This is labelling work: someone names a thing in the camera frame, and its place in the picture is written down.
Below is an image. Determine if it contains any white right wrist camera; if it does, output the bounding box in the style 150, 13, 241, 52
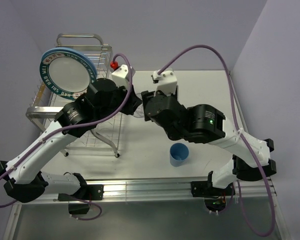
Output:
151, 68, 178, 96

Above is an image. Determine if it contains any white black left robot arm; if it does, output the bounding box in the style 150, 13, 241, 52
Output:
0, 78, 142, 203

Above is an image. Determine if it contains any white plate green rim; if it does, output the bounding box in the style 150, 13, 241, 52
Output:
39, 52, 98, 101

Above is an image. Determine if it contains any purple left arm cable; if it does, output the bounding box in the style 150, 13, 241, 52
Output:
0, 52, 134, 209

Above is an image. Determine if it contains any clear glass tumbler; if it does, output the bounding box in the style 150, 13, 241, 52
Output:
132, 92, 145, 119

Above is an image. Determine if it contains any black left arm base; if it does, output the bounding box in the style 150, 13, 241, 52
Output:
57, 184, 104, 219

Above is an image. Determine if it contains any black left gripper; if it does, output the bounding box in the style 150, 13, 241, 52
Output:
95, 81, 142, 123

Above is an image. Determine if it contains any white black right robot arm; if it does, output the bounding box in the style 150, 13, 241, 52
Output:
141, 91, 277, 195

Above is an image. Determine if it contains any blue plastic cup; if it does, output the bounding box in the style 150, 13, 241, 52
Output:
169, 142, 189, 167

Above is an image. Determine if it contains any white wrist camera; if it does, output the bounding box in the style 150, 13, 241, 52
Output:
151, 68, 178, 96
110, 61, 129, 90

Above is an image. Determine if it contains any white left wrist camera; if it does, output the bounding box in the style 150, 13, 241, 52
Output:
110, 61, 129, 90

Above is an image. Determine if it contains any blue plastic plate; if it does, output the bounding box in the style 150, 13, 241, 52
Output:
40, 47, 98, 79

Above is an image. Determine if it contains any aluminium rail frame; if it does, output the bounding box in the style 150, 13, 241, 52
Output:
4, 71, 285, 240

